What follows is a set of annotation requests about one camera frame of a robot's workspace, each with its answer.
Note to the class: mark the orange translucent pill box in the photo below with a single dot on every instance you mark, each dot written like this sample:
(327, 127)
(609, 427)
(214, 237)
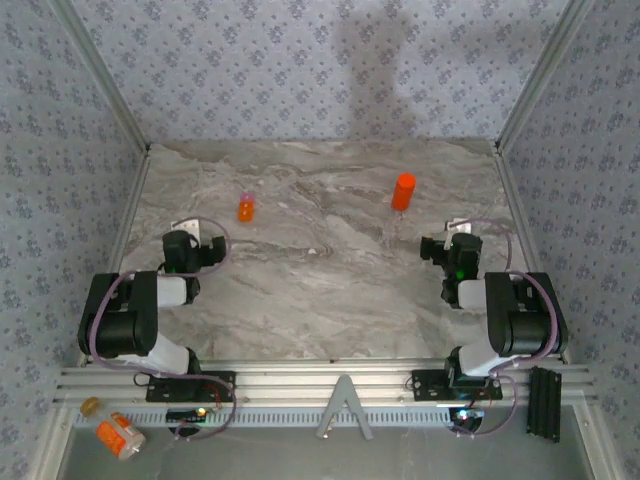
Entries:
(246, 212)

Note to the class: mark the orange pill bottle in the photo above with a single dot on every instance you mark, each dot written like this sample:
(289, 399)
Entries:
(401, 201)

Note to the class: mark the orange bottle cap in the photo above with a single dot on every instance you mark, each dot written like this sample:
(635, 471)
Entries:
(406, 181)

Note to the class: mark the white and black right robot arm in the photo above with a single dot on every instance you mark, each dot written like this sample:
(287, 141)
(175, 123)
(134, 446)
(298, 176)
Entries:
(520, 320)

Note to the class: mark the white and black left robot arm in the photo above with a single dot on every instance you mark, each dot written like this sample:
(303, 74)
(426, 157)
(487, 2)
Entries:
(125, 320)

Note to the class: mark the small circuit board with LED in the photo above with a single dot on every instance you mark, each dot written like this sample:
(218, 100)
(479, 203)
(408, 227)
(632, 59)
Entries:
(185, 415)
(467, 416)

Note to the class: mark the black extrusion piece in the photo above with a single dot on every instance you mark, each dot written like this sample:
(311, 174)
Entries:
(545, 400)

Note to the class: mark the clear bottle with orange label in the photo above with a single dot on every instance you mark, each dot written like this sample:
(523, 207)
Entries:
(115, 435)

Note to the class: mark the grey metal shelf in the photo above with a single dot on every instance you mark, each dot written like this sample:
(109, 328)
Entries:
(300, 460)

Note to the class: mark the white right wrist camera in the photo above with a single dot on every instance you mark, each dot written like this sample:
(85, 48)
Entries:
(460, 226)

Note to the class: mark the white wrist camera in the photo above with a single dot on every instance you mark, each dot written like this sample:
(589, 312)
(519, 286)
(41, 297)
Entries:
(187, 225)
(460, 226)

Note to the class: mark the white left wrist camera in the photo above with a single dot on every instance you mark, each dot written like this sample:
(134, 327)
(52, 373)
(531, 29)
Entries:
(187, 225)

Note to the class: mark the aluminium table side rail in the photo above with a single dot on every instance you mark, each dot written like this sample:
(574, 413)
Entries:
(132, 205)
(515, 200)

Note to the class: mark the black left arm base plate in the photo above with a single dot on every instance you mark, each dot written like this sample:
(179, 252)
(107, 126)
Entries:
(165, 390)

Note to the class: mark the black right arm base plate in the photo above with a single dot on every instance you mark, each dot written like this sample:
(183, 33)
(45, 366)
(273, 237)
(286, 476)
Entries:
(425, 387)

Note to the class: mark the aluminium front rail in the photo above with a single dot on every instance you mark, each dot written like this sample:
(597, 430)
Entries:
(300, 385)

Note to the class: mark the grey A-shaped bracket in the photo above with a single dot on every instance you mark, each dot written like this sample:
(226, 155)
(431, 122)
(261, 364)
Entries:
(345, 387)

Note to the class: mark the aluminium corner post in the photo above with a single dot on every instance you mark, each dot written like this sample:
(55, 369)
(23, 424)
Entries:
(107, 82)
(540, 75)

